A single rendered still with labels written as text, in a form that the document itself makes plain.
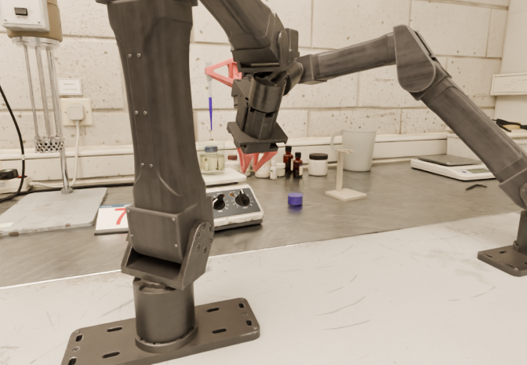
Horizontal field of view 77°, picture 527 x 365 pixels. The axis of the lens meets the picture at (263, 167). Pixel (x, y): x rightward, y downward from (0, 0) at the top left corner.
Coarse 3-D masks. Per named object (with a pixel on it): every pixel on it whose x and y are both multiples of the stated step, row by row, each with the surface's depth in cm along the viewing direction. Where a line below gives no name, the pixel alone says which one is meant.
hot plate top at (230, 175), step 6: (228, 168) 86; (228, 174) 79; (234, 174) 79; (240, 174) 79; (210, 180) 73; (216, 180) 73; (222, 180) 74; (228, 180) 74; (234, 180) 75; (240, 180) 76
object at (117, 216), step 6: (102, 210) 70; (108, 210) 70; (114, 210) 70; (120, 210) 71; (102, 216) 69; (108, 216) 69; (114, 216) 70; (120, 216) 70; (102, 222) 68; (108, 222) 69; (114, 222) 69; (120, 222) 69; (126, 222) 69
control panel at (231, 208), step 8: (208, 192) 72; (216, 192) 72; (224, 192) 73; (232, 192) 73; (248, 192) 74; (224, 200) 71; (232, 200) 71; (224, 208) 69; (232, 208) 70; (240, 208) 70; (248, 208) 71; (256, 208) 71; (216, 216) 67; (224, 216) 68
